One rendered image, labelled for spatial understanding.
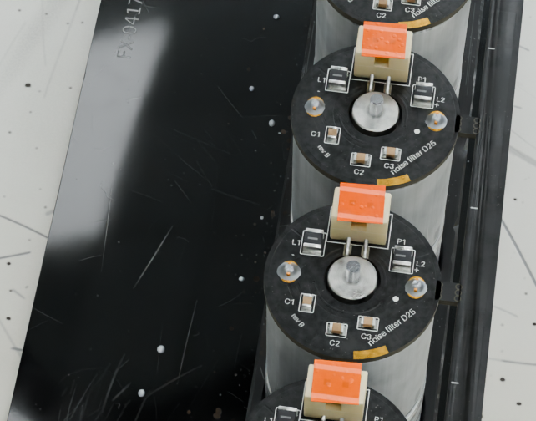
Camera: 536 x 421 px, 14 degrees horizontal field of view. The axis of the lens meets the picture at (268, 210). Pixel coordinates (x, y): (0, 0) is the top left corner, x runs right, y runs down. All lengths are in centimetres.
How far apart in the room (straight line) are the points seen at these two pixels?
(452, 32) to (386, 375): 6
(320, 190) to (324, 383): 4
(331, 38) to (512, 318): 7
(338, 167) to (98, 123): 8
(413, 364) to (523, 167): 9
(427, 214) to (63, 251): 7
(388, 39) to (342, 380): 6
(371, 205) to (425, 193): 2
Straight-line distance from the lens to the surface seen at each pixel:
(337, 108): 32
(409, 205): 32
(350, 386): 29
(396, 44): 31
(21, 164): 39
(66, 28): 40
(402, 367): 30
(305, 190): 32
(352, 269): 30
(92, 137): 37
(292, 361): 30
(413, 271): 30
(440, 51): 33
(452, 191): 36
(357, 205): 30
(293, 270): 30
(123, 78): 38
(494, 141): 31
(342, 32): 33
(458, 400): 29
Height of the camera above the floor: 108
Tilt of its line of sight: 60 degrees down
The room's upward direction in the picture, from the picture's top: straight up
